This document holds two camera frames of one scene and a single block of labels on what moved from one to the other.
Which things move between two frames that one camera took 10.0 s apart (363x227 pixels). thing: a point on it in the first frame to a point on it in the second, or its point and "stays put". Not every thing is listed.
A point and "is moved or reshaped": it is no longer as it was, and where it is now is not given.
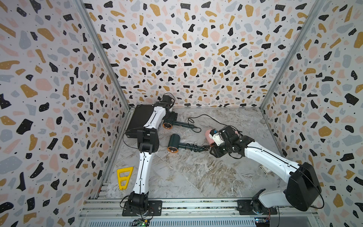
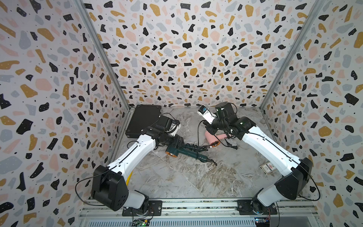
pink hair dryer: (210, 140) stays put
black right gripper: (215, 152) to (211, 129)
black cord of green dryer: (207, 115) to (199, 148)
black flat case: (142, 114) stays put
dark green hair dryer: (168, 123) is moved or reshaped
